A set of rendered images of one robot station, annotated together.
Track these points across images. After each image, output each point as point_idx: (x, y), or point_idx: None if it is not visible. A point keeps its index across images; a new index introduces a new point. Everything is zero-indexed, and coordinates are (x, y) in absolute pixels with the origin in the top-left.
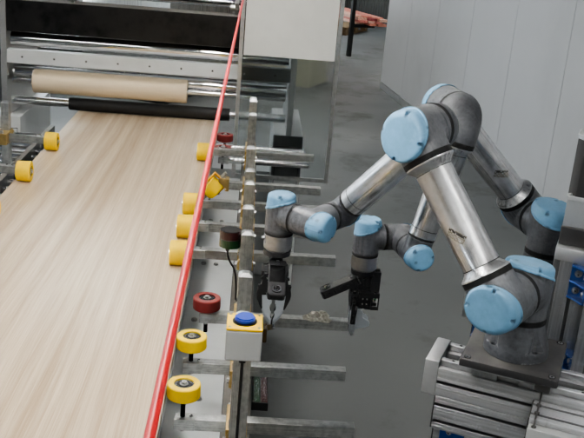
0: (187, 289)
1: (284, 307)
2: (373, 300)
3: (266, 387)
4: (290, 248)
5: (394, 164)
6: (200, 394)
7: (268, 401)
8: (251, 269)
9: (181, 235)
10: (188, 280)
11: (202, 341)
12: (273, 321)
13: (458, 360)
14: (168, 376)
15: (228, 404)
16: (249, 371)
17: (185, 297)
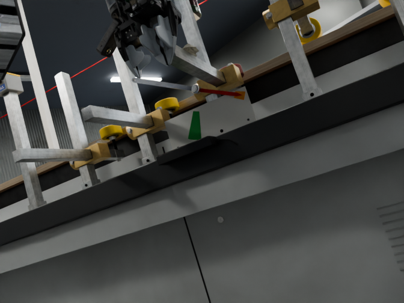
0: (272, 67)
1: (123, 59)
2: (130, 2)
3: (182, 146)
4: (109, 5)
5: None
6: (103, 134)
7: (160, 156)
8: (273, 21)
9: (383, 6)
10: (276, 58)
11: (155, 104)
12: (133, 74)
13: None
14: (124, 127)
15: (106, 143)
16: (5, 102)
17: (252, 75)
